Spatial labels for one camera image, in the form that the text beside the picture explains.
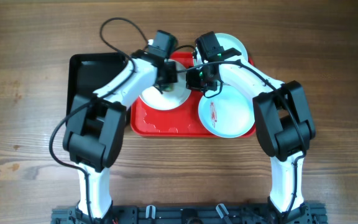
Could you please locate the white plate red stain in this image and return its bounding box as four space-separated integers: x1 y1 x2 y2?
139 72 191 111

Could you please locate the mint plate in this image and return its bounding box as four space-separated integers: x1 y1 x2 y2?
198 85 255 138
215 33 249 61

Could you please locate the green yellow sponge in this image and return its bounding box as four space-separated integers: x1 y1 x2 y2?
160 83 175 92

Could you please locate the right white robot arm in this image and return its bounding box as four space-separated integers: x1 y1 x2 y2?
186 49 316 218

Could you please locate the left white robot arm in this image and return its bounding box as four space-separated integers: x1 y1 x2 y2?
63 50 179 223

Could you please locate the red plastic tray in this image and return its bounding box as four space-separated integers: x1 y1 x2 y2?
130 51 257 139

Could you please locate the black plastic tray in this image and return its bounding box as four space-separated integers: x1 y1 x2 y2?
67 53 126 114

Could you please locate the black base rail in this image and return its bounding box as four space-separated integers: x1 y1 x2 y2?
50 202 328 224

